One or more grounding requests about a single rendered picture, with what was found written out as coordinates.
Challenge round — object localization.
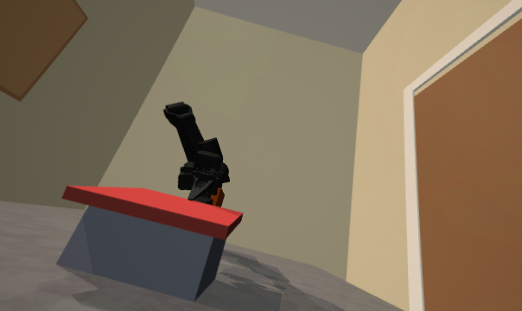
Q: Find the red panel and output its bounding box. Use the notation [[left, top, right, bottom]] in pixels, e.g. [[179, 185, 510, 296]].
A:
[[61, 185, 243, 240]]

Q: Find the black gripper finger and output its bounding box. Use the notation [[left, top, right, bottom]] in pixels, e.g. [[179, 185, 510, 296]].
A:
[[195, 196, 213, 205], [188, 171, 216, 200]]

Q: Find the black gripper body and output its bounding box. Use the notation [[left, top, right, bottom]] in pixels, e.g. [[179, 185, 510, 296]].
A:
[[194, 151, 224, 199]]

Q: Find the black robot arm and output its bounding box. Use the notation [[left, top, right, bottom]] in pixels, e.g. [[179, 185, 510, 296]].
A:
[[164, 102, 230, 190]]

